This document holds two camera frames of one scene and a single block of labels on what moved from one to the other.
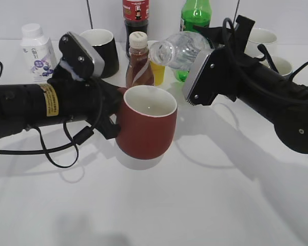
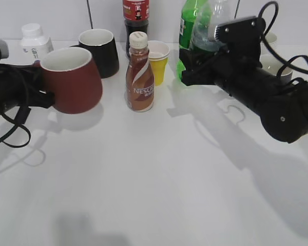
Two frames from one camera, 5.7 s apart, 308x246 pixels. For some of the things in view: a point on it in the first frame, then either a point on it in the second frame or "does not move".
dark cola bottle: (135, 14) does not move
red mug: (147, 115) -> (71, 75)
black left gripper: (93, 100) -> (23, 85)
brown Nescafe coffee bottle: (139, 69) does not move
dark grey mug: (284, 66) does not move
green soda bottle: (194, 13) does not move
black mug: (104, 42) does not move
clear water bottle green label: (183, 49) -> (210, 14)
